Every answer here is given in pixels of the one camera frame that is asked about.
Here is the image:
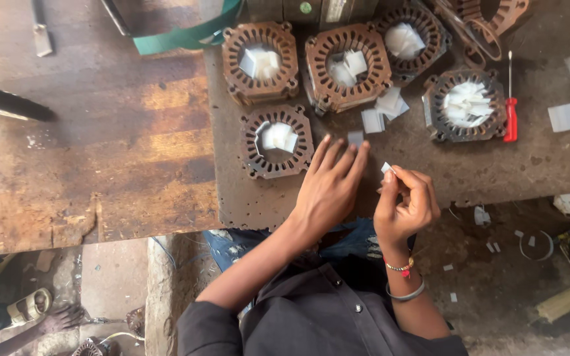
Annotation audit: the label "person's right hand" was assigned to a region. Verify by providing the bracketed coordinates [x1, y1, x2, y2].
[373, 164, 442, 253]

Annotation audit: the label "person's left hand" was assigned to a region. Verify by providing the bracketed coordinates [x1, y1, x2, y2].
[290, 134, 371, 243]

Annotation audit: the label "blue jeans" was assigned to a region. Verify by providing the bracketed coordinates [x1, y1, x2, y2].
[202, 217, 418, 273]

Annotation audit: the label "rusty steel plate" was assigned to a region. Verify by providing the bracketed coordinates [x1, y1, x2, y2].
[203, 22, 570, 231]

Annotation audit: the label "pile of white paper slips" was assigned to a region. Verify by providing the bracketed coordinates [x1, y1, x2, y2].
[327, 49, 368, 88]
[256, 122, 299, 154]
[238, 46, 282, 81]
[441, 81, 494, 129]
[384, 22, 427, 61]

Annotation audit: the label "scattered white paper scraps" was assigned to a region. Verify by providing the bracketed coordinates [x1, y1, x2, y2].
[442, 205, 538, 303]

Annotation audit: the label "loose white paper sheet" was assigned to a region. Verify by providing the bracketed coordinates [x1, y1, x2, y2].
[361, 108, 386, 134]

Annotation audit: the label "silver bangle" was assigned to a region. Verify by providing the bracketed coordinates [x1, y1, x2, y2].
[385, 279, 426, 303]

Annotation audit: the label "rusty motor stator core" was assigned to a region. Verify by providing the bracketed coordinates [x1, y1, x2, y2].
[303, 22, 394, 116]
[238, 103, 315, 180]
[373, 0, 453, 86]
[221, 21, 300, 106]

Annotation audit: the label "grey motor stator core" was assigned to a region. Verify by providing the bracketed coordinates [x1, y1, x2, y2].
[422, 68, 508, 143]

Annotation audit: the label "loose white paper sheets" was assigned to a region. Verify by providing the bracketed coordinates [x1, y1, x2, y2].
[374, 87, 411, 122]

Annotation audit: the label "dark button shirt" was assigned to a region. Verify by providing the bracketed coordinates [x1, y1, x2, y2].
[176, 250, 469, 356]

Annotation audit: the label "dark metal machine block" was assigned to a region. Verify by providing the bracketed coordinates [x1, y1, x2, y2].
[242, 0, 380, 29]

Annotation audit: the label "bundle of pale sticks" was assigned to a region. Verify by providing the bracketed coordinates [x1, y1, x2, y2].
[536, 272, 570, 323]

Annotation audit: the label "concrete block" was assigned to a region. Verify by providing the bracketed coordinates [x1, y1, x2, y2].
[144, 233, 216, 356]

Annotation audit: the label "slanted metal rod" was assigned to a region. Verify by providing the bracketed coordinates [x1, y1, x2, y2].
[100, 0, 133, 37]

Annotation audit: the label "small motor stator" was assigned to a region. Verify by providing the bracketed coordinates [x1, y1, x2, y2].
[71, 337, 111, 356]

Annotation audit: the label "beige sandal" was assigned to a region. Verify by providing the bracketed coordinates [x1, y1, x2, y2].
[6, 287, 53, 327]

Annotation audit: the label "flat metal bar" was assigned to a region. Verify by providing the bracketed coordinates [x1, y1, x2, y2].
[30, 0, 53, 58]

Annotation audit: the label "dark metal blade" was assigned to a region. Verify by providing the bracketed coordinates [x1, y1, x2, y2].
[0, 80, 58, 123]

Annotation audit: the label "red bead thread bracelet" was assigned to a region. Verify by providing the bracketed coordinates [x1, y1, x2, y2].
[383, 253, 415, 279]

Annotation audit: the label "red-handled screwdriver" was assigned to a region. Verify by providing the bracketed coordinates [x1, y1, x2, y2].
[503, 49, 519, 143]

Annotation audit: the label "white wire ring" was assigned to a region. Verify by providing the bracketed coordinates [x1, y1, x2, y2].
[519, 229, 555, 262]

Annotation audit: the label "scissors with brown handles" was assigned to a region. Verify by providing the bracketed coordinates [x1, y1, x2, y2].
[432, 0, 503, 70]

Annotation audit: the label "green strap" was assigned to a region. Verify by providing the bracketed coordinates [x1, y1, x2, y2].
[132, 0, 244, 56]

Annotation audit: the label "rusty motor end frame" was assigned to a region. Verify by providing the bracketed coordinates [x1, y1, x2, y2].
[451, 0, 531, 36]

